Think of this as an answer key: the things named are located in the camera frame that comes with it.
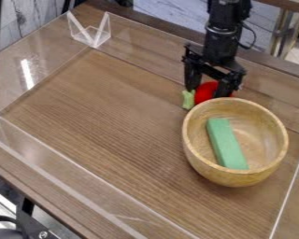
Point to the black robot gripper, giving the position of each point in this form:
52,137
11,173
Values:
229,73

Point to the red plush fruit green stem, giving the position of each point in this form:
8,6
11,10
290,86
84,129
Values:
202,94

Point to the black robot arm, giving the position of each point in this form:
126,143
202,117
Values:
213,59

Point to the green rectangular block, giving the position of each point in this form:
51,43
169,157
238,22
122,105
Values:
225,144

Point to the light wooden bowl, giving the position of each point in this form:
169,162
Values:
260,132

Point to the wooden background table leg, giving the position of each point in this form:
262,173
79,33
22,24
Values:
285,33

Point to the clear acrylic tray wall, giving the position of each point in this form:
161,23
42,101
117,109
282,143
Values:
88,204

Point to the black metal table frame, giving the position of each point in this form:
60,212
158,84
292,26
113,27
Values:
18,221

